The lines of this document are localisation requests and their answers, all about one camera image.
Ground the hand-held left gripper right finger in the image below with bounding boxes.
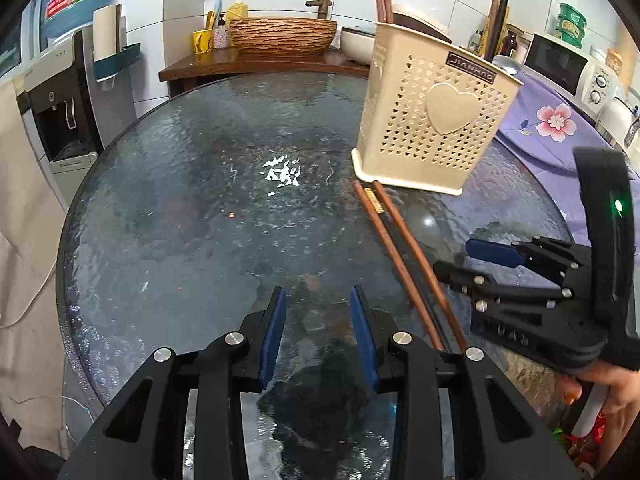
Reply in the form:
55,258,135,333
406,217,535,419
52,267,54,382
349,285,581,480

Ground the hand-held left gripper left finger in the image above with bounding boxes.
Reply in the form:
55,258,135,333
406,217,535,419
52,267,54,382
57,286,290,480

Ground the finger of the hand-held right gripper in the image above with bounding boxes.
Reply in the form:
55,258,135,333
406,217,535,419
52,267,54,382
432,259,564,312
464,237,595,289

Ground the clear plastic spoon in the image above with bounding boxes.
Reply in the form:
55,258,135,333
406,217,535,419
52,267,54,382
410,205,451,241

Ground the dark chopstick with patterned end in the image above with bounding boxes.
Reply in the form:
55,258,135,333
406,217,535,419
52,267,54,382
364,187,390,221

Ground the cream plastic utensil holder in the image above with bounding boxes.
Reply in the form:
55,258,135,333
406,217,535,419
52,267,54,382
350,21,525,197

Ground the black chopstick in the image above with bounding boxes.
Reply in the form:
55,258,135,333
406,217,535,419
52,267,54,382
492,0,512,60

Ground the person's right hand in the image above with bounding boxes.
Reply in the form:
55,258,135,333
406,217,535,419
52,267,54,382
555,362,640,441

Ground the purple floral cloth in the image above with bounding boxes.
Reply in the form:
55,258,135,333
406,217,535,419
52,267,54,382
492,72,640,261

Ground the white kettle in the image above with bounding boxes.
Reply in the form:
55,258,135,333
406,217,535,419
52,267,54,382
597,95,640,151

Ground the white microwave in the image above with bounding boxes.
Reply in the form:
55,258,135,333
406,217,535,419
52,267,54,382
522,31,621,111

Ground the brown and white rice cooker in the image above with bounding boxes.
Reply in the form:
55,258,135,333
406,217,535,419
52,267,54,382
390,2,453,43

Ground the white pan with lid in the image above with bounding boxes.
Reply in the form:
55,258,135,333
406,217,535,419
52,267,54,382
340,25,377,65

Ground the wooden counter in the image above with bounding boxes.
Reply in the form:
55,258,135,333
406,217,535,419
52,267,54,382
158,50,373,98

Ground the woven brown basin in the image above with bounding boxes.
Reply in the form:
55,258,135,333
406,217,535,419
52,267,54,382
227,16,339,57

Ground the small speckled bottle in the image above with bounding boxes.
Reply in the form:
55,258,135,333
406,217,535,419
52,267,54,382
213,12,231,50

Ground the bamboo style faucet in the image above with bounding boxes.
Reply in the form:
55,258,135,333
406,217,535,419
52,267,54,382
305,0,335,21

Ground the grey water dispenser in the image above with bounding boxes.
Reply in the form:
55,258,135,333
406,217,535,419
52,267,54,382
17,30,108,211

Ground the yellow soap dispenser bottle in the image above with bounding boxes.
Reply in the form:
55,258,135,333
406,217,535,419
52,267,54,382
225,0,249,28

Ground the white paper cup tube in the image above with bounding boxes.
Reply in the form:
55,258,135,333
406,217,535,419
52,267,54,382
92,2,123,58

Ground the teal wall holder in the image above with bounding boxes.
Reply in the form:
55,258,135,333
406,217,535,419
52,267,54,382
95,42,143,92

